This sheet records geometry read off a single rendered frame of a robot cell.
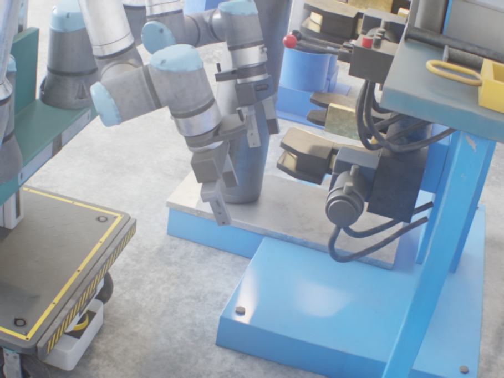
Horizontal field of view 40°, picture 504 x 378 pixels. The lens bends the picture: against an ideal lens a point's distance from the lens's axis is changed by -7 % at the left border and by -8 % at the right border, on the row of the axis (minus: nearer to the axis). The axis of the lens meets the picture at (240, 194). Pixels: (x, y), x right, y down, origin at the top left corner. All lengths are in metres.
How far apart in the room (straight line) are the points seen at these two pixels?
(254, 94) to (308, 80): 2.12
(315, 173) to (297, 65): 1.55
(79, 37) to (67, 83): 0.13
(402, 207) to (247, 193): 0.68
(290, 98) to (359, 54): 2.11
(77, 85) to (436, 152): 1.21
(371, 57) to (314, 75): 2.07
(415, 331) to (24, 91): 1.17
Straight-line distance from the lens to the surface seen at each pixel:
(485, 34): 1.92
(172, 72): 1.35
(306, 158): 2.32
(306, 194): 2.87
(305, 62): 3.83
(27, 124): 1.88
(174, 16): 1.75
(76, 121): 1.93
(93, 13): 1.45
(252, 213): 2.69
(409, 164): 2.23
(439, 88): 1.49
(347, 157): 2.29
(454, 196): 1.53
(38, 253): 2.08
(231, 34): 1.77
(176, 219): 2.73
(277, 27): 2.48
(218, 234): 2.70
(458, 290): 2.61
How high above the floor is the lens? 1.52
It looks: 29 degrees down
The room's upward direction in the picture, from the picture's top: 9 degrees clockwise
